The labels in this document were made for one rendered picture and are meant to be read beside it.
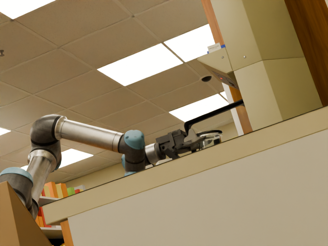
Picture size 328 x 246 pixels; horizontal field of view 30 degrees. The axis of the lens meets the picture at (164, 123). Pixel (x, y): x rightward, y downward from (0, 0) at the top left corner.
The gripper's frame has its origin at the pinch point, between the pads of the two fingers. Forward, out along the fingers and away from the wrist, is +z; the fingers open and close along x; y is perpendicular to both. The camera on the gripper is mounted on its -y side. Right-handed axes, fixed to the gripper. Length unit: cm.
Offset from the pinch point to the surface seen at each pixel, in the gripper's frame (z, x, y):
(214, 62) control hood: 13.5, -14.4, 23.6
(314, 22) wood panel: 52, 23, 38
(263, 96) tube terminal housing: 27.0, -14.2, 5.2
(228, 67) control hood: 18.1, -14.4, 19.9
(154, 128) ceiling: -157, 443, 142
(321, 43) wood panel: 52, 23, 29
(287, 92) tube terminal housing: 35.1, -9.7, 5.1
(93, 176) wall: -290, 539, 134
